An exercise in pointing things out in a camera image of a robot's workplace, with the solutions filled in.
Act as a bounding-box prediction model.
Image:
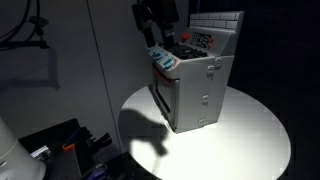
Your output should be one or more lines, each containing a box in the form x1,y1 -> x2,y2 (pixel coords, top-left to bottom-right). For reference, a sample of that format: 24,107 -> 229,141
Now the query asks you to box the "orange handled tool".
61,143 -> 76,153

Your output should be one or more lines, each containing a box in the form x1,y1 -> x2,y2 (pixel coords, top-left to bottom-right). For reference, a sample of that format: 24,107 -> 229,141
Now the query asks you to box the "purple handled clamp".
81,163 -> 108,180
64,127 -> 93,147

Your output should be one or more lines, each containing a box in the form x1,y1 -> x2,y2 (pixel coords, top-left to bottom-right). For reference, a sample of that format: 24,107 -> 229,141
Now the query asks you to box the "thin black cable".
0,0 -> 42,44

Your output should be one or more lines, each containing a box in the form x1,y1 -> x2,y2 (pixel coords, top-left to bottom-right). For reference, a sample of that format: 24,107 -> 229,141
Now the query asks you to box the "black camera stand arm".
0,14 -> 51,51

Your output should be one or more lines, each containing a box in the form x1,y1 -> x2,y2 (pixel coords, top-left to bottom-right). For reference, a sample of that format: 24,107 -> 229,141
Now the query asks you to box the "black tool bin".
18,118 -> 116,180

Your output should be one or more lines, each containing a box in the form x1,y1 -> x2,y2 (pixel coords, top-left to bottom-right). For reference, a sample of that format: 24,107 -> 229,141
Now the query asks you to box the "grey toy stove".
146,10 -> 245,135

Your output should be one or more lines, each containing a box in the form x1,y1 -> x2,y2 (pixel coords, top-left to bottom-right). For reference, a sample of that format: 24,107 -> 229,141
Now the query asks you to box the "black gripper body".
131,0 -> 180,33

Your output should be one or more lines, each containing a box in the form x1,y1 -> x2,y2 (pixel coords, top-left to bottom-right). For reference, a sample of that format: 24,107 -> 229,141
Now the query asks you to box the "silver purple tool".
30,145 -> 52,162

